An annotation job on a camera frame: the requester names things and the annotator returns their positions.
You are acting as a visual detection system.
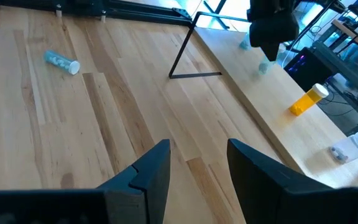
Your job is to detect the orange medicine bottle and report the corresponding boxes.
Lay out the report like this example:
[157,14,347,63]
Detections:
[288,83,330,117]

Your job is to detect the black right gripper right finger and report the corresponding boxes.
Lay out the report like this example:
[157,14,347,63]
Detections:
[227,138,358,224]

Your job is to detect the clear bottle grey pills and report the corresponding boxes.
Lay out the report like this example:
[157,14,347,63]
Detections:
[328,127,358,165]

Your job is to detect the cluttered wooden desk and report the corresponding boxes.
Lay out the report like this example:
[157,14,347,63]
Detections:
[331,0,358,60]

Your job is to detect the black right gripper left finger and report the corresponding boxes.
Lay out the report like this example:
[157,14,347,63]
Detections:
[97,139,171,224]

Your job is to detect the wooden shelf with black legs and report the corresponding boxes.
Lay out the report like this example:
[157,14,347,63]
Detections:
[168,11,358,189]

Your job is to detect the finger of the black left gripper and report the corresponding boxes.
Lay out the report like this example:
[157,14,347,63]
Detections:
[261,43,281,62]

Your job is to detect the black computer case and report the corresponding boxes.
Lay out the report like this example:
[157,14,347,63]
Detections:
[283,46,338,93]

